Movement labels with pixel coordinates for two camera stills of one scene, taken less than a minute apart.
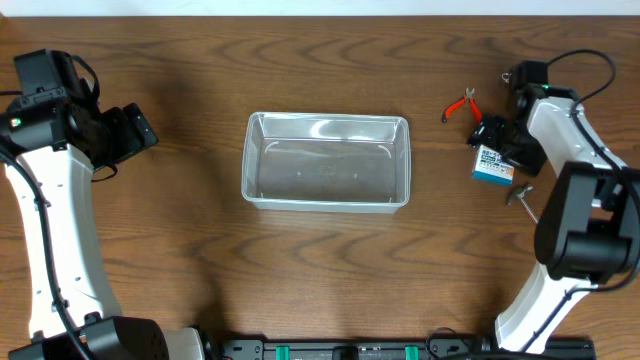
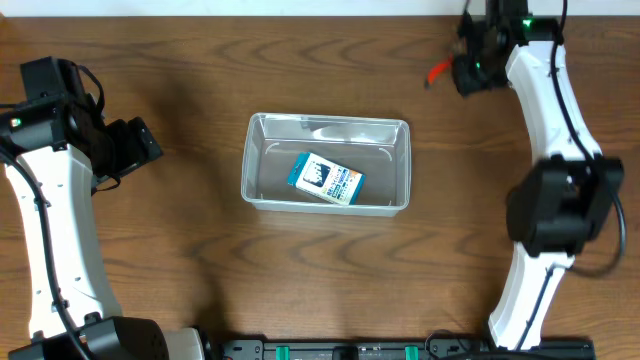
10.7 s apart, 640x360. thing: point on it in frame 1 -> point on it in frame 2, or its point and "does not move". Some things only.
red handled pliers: [461, 101] -> [438, 68]
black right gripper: [530, 161] -> [464, 80]
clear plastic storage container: [326, 162] does not move
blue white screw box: [490, 165] -> [326, 178]
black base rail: [440, 346] does not move
